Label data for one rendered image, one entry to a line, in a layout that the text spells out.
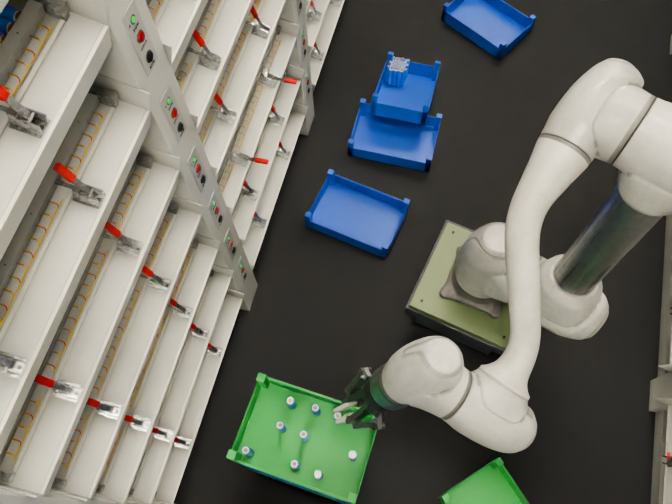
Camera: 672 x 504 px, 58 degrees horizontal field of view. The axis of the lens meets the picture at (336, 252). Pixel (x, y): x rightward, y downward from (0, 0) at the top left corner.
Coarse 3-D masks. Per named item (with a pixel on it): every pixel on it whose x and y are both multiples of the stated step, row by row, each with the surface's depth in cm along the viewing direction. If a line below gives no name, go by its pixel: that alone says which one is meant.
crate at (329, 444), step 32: (256, 384) 143; (288, 384) 143; (256, 416) 145; (288, 416) 145; (320, 416) 145; (256, 448) 142; (288, 448) 142; (320, 448) 142; (352, 448) 142; (288, 480) 135; (320, 480) 139; (352, 480) 139
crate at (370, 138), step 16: (368, 112) 228; (368, 128) 225; (384, 128) 225; (400, 128) 225; (416, 128) 225; (432, 128) 225; (352, 144) 214; (368, 144) 223; (384, 144) 222; (400, 144) 222; (416, 144) 222; (432, 144) 222; (384, 160) 218; (400, 160) 216; (416, 160) 213
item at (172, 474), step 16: (224, 304) 185; (240, 304) 186; (224, 320) 183; (224, 336) 181; (208, 352) 179; (224, 352) 180; (208, 368) 177; (208, 384) 176; (192, 400) 173; (192, 416) 172; (192, 432) 171; (176, 448) 168; (176, 464) 167; (160, 480) 164; (176, 480) 166; (160, 496) 163
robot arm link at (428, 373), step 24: (432, 336) 105; (408, 360) 104; (432, 360) 101; (456, 360) 103; (384, 384) 112; (408, 384) 105; (432, 384) 102; (456, 384) 106; (432, 408) 107; (456, 408) 106
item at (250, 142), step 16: (288, 32) 178; (288, 48) 177; (272, 64) 174; (256, 96) 169; (272, 96) 170; (256, 112) 167; (256, 128) 166; (240, 144) 163; (256, 144) 164; (224, 176) 159; (240, 176) 160; (224, 192) 157
